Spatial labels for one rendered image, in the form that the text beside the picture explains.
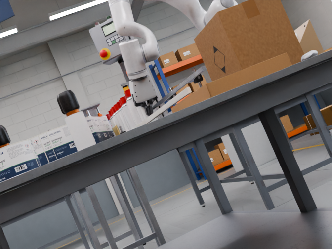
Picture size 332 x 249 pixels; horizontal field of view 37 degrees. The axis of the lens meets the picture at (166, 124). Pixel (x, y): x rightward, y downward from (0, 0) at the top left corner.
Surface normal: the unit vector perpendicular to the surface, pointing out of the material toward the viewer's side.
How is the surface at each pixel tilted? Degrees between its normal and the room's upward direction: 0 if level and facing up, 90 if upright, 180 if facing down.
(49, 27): 90
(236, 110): 90
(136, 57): 109
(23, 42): 90
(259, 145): 90
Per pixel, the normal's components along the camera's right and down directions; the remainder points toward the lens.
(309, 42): 0.14, -0.11
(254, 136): 0.37, -0.21
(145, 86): 0.43, 0.14
